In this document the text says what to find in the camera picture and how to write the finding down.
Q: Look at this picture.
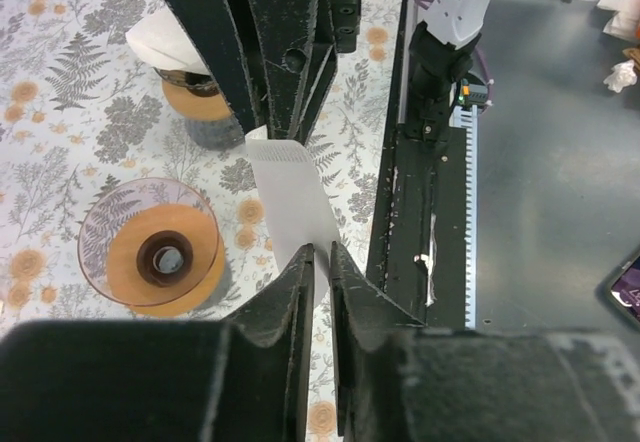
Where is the floral table mat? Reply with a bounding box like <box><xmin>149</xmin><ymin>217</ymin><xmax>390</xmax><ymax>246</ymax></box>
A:
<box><xmin>1</xmin><ymin>0</ymin><xmax>403</xmax><ymax>441</ymax></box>

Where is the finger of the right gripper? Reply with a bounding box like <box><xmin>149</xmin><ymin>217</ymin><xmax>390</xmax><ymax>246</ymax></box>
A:
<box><xmin>248</xmin><ymin>0</ymin><xmax>336</xmax><ymax>144</ymax></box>
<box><xmin>164</xmin><ymin>0</ymin><xmax>264</xmax><ymax>133</ymax></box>

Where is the white filter stack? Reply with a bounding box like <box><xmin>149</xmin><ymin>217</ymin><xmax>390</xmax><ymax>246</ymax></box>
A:
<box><xmin>597</xmin><ymin>0</ymin><xmax>639</xmax><ymax>42</ymax></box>

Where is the glass coffee server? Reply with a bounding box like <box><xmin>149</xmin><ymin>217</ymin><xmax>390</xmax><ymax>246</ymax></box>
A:
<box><xmin>185</xmin><ymin>115</ymin><xmax>245</xmax><ymax>151</ymax></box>

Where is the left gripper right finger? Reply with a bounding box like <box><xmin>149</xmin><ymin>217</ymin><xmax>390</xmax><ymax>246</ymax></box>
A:
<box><xmin>329</xmin><ymin>243</ymin><xmax>639</xmax><ymax>441</ymax></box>

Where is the white cable duct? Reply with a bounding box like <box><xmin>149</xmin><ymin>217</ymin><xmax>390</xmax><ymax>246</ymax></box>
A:
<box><xmin>453</xmin><ymin>105</ymin><xmax>479</xmax><ymax>330</ymax></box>

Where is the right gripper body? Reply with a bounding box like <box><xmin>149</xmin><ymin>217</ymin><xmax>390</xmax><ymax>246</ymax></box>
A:
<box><xmin>328</xmin><ymin>0</ymin><xmax>361</xmax><ymax>54</ymax></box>

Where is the crumpled white tissue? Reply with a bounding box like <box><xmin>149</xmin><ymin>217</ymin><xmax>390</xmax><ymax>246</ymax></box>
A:
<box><xmin>603</xmin><ymin>59</ymin><xmax>638</xmax><ymax>93</ymax></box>

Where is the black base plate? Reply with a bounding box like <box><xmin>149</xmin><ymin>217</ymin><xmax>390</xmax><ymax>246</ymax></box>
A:
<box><xmin>350</xmin><ymin>0</ymin><xmax>472</xmax><ymax>330</ymax></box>

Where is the purple case smartphone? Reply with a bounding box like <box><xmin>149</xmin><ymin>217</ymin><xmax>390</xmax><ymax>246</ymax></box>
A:
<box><xmin>596</xmin><ymin>247</ymin><xmax>639</xmax><ymax>333</ymax></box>

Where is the white paper coffee filter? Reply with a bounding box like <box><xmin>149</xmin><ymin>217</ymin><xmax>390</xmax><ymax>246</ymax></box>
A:
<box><xmin>125</xmin><ymin>7</ymin><xmax>210</xmax><ymax>75</ymax></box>

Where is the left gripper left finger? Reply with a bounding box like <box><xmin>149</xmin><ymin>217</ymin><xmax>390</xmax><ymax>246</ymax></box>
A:
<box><xmin>1</xmin><ymin>245</ymin><xmax>314</xmax><ymax>441</ymax></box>

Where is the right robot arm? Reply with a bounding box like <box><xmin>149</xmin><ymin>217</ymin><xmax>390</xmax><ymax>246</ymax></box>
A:
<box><xmin>164</xmin><ymin>0</ymin><xmax>490</xmax><ymax>143</ymax></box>

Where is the ribbed glass dripper cone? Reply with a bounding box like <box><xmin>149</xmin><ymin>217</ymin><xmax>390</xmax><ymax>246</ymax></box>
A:
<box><xmin>154</xmin><ymin>68</ymin><xmax>220</xmax><ymax>98</ymax></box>

